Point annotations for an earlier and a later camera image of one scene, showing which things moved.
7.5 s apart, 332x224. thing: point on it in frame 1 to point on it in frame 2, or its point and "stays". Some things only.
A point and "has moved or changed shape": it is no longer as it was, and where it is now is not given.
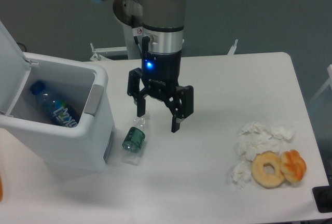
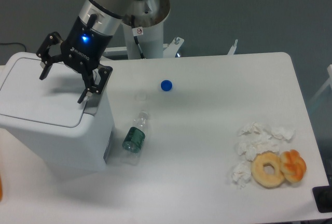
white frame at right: (329, 69) stays
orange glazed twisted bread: (293, 166) stays
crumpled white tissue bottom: (241, 173) stays
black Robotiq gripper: (162, 69) to (83, 49)
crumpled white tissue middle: (249, 144) stays
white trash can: (84, 85) has moved or changed shape
